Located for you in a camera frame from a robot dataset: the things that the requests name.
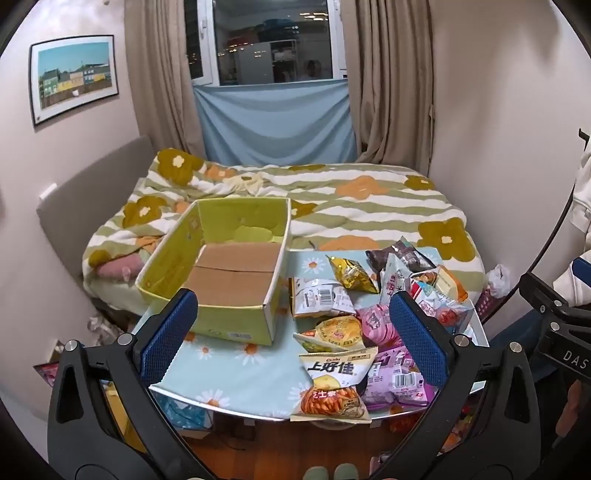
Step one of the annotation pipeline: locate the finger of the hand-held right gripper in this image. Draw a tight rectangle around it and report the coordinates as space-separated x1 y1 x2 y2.
518 272 591 326

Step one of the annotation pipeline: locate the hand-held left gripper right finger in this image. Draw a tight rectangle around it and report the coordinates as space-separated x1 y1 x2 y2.
369 290 539 480

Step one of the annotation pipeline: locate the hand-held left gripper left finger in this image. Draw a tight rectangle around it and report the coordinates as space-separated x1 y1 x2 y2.
46 288 218 480

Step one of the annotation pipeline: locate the pink snack packet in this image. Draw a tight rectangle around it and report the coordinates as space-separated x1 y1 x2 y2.
355 305 403 348

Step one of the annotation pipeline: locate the yellow-green cardboard box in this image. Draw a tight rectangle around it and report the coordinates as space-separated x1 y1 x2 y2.
135 198 291 346

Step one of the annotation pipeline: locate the white barcode snack packet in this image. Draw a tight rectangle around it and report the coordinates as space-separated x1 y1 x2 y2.
290 276 357 320

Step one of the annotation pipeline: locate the person's right forearm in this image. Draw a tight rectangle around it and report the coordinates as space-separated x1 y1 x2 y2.
551 251 591 308

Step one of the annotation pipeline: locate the white plastic bag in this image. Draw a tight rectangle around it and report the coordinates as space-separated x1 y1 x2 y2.
487 264 512 298

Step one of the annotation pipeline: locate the purple snack packet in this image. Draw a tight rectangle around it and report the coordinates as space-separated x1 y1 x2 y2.
360 346 437 408

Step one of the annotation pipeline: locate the red white snack packet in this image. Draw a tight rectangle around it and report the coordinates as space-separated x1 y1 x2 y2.
409 281 475 334

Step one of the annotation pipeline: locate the grey chips packet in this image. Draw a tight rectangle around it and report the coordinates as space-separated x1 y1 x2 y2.
379 253 419 305

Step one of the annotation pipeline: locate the cream orange snack packet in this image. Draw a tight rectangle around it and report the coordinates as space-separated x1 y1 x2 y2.
411 265 468 305

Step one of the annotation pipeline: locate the yellow round-print snack packet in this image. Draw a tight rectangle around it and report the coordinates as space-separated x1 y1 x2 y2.
293 316 365 354

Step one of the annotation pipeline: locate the pink pillow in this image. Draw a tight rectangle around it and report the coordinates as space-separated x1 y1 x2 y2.
98 256 145 280

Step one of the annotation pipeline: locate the maroon snack packet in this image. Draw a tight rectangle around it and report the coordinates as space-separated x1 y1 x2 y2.
365 236 435 273

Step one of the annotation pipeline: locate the gold snack packet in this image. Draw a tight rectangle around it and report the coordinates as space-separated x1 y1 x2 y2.
325 254 380 295

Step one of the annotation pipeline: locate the blue daisy tablecloth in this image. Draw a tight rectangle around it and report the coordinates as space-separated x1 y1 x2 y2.
131 247 485 416

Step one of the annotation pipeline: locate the cream crisps packet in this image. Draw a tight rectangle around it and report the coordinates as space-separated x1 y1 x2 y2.
290 346 372 423

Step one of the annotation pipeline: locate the person's white jacket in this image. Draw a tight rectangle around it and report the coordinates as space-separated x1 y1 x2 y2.
569 143 591 232

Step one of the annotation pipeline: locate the round white table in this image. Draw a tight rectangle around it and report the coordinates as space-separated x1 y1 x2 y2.
131 247 491 423

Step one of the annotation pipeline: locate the floral striped blanket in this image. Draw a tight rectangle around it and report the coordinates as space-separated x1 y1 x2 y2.
82 148 485 319

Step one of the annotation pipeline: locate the grey headboard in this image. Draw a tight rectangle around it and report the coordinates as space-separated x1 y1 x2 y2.
36 135 158 319

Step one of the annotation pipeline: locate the blue cloth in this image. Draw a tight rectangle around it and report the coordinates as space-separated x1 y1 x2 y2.
193 78 360 167

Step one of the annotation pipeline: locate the beige curtain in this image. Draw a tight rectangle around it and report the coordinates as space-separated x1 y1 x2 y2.
355 0 437 176
124 0 206 160

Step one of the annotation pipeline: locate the window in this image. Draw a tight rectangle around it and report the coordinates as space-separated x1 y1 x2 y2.
185 0 349 86

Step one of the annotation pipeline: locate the black curved cable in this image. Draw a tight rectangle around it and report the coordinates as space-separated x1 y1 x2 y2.
530 185 585 278

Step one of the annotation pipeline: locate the framed wall picture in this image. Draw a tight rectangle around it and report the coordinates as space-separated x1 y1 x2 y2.
28 34 120 127

